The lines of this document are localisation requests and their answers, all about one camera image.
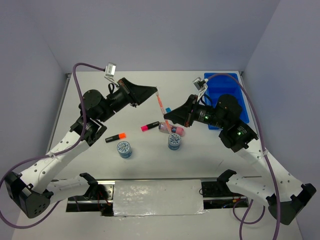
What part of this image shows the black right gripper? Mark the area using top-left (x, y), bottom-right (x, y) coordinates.
top-left (164, 93), bottom-right (227, 128)

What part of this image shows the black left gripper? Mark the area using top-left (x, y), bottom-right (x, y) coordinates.
top-left (98, 77), bottom-right (157, 123)

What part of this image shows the thin orange pen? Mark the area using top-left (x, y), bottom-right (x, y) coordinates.
top-left (156, 96), bottom-right (172, 134)

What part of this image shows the blue round tub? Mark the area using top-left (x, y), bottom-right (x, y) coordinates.
top-left (116, 141), bottom-right (133, 159)
top-left (168, 133), bottom-right (182, 151)

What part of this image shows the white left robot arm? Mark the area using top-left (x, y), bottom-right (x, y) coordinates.
top-left (4, 78), bottom-right (158, 219)

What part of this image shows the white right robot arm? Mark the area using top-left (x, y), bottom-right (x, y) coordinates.
top-left (164, 94), bottom-right (317, 225)

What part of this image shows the pink tube of pins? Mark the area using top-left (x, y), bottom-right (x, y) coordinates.
top-left (158, 122), bottom-right (185, 137)

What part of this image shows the pink black highlighter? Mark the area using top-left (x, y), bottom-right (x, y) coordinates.
top-left (140, 121), bottom-right (160, 132)

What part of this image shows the orange black highlighter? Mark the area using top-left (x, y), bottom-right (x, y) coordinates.
top-left (105, 132), bottom-right (126, 143)

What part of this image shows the blue compartment tray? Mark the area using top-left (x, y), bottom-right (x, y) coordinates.
top-left (202, 72), bottom-right (250, 124)

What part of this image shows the silver foil plate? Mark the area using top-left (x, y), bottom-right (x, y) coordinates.
top-left (113, 179), bottom-right (205, 217)

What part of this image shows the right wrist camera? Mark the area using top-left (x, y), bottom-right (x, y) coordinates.
top-left (192, 77), bottom-right (209, 102)

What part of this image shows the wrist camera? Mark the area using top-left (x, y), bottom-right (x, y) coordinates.
top-left (192, 77), bottom-right (209, 102)
top-left (104, 62), bottom-right (117, 82)

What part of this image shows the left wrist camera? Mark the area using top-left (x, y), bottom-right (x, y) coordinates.
top-left (104, 62), bottom-right (117, 82)

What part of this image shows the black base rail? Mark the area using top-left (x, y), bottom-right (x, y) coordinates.
top-left (66, 179), bottom-right (249, 217)

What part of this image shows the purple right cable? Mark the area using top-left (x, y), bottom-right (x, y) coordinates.
top-left (206, 73), bottom-right (281, 240)

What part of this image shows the purple cable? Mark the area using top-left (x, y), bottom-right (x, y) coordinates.
top-left (206, 73), bottom-right (281, 240)
top-left (0, 62), bottom-right (105, 230)

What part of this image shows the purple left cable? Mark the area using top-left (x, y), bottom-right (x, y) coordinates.
top-left (0, 62), bottom-right (105, 230)

